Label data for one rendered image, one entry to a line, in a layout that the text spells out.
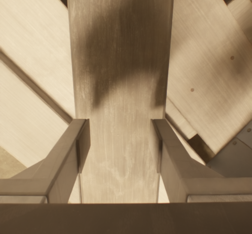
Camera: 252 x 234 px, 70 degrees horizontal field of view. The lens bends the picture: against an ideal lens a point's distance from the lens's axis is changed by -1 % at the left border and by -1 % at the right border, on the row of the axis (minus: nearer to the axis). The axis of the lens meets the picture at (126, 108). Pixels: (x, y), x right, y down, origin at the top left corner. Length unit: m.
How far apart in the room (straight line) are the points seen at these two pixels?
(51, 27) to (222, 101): 0.29
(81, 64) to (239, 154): 0.27
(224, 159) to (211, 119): 0.07
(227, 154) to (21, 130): 0.34
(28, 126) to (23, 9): 0.17
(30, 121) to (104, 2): 0.20
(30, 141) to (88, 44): 0.19
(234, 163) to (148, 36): 0.24
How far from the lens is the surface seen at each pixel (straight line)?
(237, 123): 0.37
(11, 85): 0.31
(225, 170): 0.34
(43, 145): 0.32
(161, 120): 0.16
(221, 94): 0.33
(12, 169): 0.60
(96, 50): 0.20
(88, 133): 0.16
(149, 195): 0.27
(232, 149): 0.36
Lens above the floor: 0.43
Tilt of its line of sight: 73 degrees down
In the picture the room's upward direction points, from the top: 176 degrees clockwise
